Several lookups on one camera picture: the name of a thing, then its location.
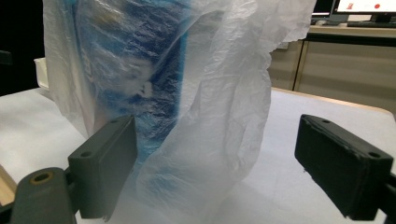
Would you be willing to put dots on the beige desk cabinet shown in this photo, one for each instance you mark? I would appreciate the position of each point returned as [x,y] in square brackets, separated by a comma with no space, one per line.
[342,68]

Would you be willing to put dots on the wooden table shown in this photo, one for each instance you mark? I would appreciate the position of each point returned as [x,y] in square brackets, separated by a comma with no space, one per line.
[342,101]

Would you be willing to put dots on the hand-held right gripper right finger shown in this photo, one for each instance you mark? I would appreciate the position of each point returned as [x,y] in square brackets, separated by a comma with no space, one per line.
[342,168]

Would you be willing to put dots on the translucent white plastic bag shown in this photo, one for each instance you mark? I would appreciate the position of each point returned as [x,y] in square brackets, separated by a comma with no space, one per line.
[224,109]

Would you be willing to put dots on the black keyboard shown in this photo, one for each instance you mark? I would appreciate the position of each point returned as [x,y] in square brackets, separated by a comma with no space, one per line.
[370,24]

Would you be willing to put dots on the computer monitor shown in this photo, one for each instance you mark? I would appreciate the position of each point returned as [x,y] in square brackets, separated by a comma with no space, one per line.
[364,5]

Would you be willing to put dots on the blue food pouch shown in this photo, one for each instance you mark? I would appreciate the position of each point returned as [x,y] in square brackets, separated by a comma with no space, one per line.
[155,46]

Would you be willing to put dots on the white plastic tray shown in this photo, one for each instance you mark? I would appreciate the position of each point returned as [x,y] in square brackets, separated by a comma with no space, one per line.
[42,73]

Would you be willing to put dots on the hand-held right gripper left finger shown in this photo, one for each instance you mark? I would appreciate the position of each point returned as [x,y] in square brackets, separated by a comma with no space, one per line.
[102,168]

